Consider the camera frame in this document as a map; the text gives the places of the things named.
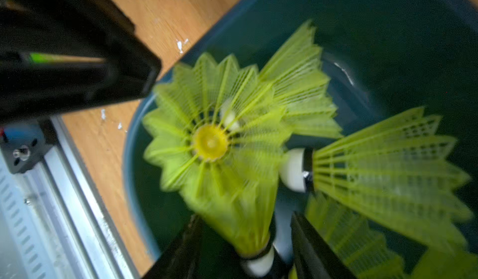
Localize yellow shuttlecock four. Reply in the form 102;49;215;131
305;194;408;279

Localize yellow shuttlecock three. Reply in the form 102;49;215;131
410;249;478;279

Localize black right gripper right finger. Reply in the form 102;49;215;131
291;212;356;279

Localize yellow shuttlecock two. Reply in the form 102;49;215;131
259;19;343;139

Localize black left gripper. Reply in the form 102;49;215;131
1;0;162;124

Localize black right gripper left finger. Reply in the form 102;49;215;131
142;214;288;279

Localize yellow shuttlecock eight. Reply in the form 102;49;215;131
142;53;292;203

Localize yellow shuttlecock nine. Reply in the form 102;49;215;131
180;165;278;278

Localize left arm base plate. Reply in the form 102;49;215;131
1;118;58;174

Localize yellow shuttlecock one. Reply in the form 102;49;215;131
280;107;473;251

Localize teal plastic storage tray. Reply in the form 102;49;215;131
123;0;478;279

